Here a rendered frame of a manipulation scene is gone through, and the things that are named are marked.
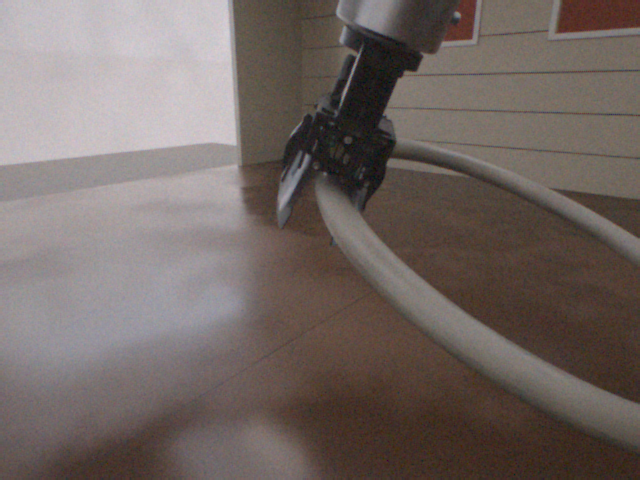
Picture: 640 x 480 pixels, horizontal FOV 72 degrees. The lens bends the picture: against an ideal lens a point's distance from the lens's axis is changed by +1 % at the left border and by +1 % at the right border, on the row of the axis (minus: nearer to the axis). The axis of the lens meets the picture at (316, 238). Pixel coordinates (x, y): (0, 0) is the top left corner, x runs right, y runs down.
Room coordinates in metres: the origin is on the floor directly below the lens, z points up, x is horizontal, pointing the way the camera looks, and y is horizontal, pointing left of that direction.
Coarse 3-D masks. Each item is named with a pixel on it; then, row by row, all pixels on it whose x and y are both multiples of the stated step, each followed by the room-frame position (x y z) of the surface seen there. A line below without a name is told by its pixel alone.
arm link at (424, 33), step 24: (360, 0) 0.36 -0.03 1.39; (384, 0) 0.35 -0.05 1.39; (408, 0) 0.35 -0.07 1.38; (432, 0) 0.35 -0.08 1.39; (456, 0) 0.37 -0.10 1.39; (360, 24) 0.36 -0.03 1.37; (384, 24) 0.35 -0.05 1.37; (408, 24) 0.35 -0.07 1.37; (432, 24) 0.36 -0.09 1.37; (456, 24) 0.39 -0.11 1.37; (408, 48) 0.37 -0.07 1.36; (432, 48) 0.37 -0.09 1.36
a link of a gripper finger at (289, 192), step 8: (312, 152) 0.45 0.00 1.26; (296, 160) 0.44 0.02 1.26; (304, 160) 0.43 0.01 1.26; (296, 168) 0.44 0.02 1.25; (304, 168) 0.42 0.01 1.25; (288, 176) 0.44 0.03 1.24; (296, 176) 0.42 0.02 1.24; (304, 176) 0.44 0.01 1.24; (312, 176) 0.44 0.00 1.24; (280, 184) 0.44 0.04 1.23; (288, 184) 0.44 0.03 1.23; (296, 184) 0.41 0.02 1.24; (280, 192) 0.44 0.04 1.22; (288, 192) 0.41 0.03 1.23; (296, 192) 0.44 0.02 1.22; (280, 200) 0.44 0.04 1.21; (288, 200) 0.40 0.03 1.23; (296, 200) 0.45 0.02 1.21; (280, 208) 0.41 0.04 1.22; (288, 208) 0.45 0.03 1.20; (280, 216) 0.45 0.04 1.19; (288, 216) 0.45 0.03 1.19; (280, 224) 0.45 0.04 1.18
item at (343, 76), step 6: (348, 54) 0.42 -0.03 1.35; (348, 60) 0.42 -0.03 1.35; (354, 60) 0.42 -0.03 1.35; (342, 66) 0.44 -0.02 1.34; (348, 66) 0.42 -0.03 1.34; (342, 72) 0.42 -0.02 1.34; (348, 72) 0.42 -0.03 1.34; (342, 78) 0.41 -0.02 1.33; (336, 84) 0.43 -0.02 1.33; (342, 84) 0.43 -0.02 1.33; (336, 90) 0.45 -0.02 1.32; (342, 90) 0.44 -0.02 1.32
